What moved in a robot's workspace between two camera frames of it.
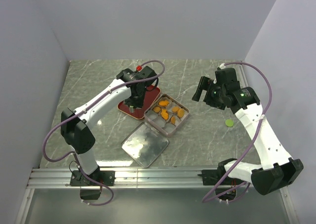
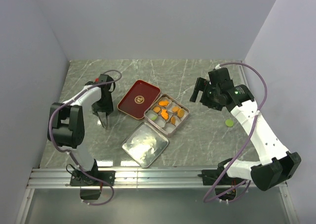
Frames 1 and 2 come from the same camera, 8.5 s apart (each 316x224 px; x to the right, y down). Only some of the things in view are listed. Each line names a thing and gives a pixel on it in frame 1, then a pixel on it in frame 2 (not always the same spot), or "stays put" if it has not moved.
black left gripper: x=137 y=104 to x=108 y=108
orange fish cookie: x=163 y=103 stays put
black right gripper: x=207 y=84 stays put
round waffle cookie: x=180 y=112 stays put
